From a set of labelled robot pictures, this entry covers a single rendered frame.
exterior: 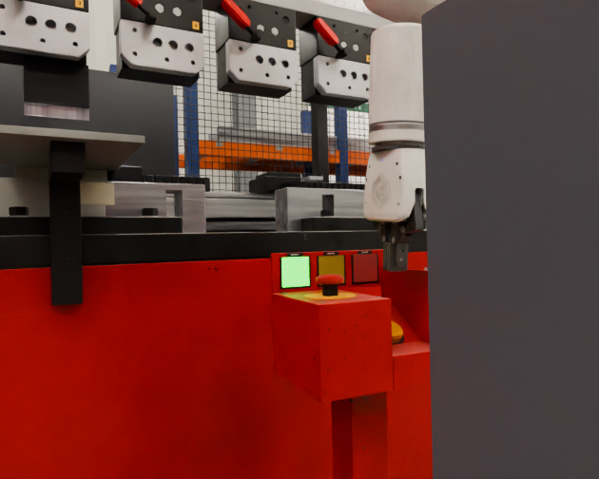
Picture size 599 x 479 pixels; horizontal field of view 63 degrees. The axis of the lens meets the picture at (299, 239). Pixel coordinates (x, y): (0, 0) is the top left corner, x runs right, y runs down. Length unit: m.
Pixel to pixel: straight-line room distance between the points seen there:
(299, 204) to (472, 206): 0.77
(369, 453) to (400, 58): 0.54
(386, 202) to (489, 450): 0.44
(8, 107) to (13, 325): 0.80
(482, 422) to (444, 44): 0.22
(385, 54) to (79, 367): 0.62
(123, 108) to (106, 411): 0.92
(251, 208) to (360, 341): 0.71
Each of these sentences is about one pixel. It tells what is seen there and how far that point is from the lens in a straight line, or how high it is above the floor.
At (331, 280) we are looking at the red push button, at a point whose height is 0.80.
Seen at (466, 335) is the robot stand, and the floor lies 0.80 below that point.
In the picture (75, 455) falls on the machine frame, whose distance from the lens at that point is 0.85.
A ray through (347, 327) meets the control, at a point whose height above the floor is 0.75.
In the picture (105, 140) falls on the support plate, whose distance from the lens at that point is 0.68.
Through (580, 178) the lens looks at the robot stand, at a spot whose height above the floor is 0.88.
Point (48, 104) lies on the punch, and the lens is 0.96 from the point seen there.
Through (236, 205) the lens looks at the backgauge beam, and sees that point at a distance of 1.26.
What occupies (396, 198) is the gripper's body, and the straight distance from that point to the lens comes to 0.67.
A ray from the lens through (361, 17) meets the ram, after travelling 1.22.
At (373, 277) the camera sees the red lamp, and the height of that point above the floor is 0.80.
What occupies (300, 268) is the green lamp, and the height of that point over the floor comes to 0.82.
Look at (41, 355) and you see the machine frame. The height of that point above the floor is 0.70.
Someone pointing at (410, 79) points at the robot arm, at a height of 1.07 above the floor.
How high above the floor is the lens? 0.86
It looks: level
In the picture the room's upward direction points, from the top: 1 degrees counter-clockwise
